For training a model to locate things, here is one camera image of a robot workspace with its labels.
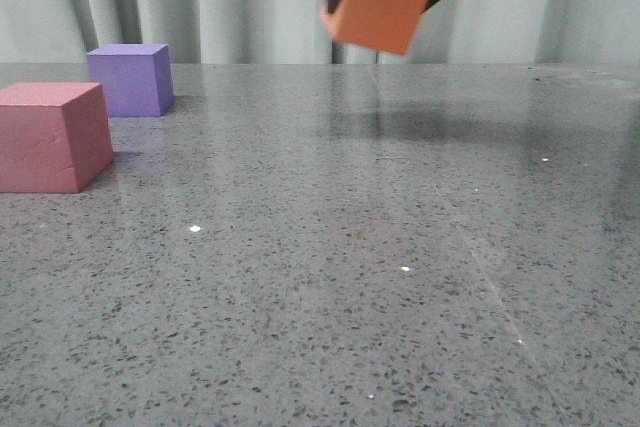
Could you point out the pale green curtain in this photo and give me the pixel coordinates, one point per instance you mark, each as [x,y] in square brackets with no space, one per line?
[290,31]

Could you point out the purple foam cube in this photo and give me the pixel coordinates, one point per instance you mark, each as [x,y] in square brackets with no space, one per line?
[136,78]

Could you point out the pink foam cube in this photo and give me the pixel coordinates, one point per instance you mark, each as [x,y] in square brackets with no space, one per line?
[55,136]

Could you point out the orange foam cube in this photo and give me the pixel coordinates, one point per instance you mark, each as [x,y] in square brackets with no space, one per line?
[381,25]

